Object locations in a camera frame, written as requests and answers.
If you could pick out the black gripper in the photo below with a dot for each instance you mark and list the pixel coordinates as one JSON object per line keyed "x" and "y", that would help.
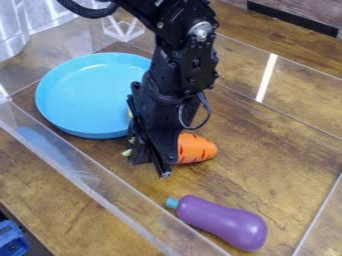
{"x": 163, "y": 109}

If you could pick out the white curtain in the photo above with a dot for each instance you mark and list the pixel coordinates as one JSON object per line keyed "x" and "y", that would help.
{"x": 23, "y": 18}

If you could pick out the clear acrylic enclosure wall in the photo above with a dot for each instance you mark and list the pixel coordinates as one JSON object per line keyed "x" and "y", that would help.
{"x": 91, "y": 205}

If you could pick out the blue plastic plate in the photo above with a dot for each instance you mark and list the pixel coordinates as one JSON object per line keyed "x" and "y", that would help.
{"x": 82, "y": 94}

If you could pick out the blue object at corner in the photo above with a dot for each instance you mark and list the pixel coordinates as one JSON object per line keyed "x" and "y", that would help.
{"x": 14, "y": 242}

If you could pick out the purple toy eggplant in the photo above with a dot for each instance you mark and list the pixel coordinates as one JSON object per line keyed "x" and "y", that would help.
{"x": 240, "y": 227}

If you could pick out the black bar in background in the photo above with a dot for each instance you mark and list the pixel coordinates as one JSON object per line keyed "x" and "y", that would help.
{"x": 293, "y": 19}

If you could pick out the orange toy carrot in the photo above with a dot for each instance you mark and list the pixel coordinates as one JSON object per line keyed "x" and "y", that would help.
{"x": 193, "y": 148}

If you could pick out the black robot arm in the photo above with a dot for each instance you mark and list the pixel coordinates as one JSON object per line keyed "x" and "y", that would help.
{"x": 185, "y": 25}

